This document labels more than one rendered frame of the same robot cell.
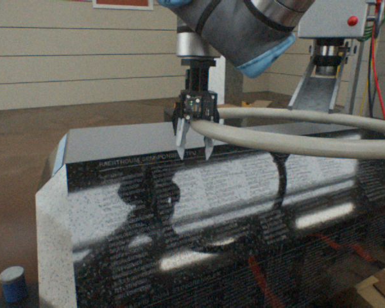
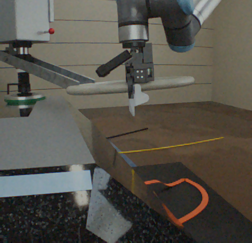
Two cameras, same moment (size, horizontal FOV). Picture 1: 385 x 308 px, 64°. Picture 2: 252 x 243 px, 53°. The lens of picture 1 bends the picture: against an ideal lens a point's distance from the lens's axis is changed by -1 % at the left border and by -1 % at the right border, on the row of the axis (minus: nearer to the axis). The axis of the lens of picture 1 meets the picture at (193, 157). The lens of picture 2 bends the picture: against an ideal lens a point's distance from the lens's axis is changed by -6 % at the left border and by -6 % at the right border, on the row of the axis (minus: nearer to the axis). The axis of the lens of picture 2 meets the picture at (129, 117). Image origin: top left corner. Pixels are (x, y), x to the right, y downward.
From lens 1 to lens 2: 1.00 m
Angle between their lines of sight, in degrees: 82
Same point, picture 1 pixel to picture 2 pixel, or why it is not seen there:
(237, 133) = (182, 80)
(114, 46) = not seen: outside the picture
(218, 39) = (188, 32)
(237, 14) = (193, 23)
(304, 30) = (20, 35)
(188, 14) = (185, 19)
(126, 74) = not seen: outside the picture
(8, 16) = not seen: outside the picture
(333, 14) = (35, 25)
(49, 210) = (119, 220)
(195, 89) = (144, 62)
